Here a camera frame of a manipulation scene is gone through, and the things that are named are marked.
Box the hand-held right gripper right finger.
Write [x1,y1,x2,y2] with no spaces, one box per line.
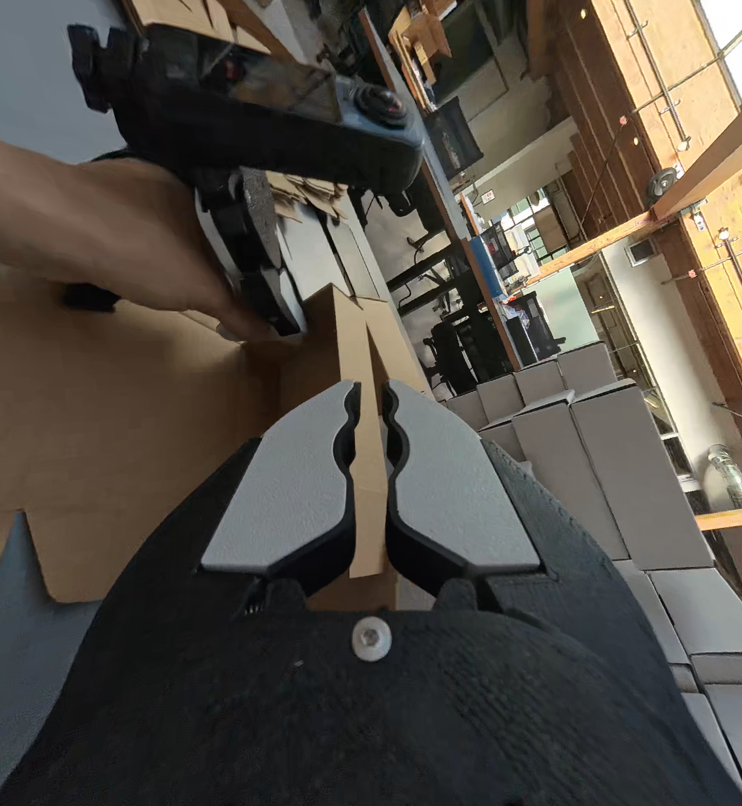
[380,379,542,597]

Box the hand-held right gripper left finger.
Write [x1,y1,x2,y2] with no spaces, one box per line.
[200,379,363,597]

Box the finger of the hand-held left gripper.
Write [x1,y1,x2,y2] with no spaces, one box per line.
[193,186,247,287]
[243,263,310,336]

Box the brown cardboard box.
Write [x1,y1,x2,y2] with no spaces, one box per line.
[0,264,436,613]

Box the person's left hand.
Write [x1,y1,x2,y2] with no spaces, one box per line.
[72,160,272,343]

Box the stack of flat cardboard sheets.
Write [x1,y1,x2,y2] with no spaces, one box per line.
[119,0,350,222]

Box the pile of white boxes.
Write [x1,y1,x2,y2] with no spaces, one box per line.
[445,340,742,806]

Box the black round ceiling speaker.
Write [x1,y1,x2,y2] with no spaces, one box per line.
[645,165,682,207]

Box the silver ventilation duct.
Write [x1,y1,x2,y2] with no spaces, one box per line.
[706,442,742,508]

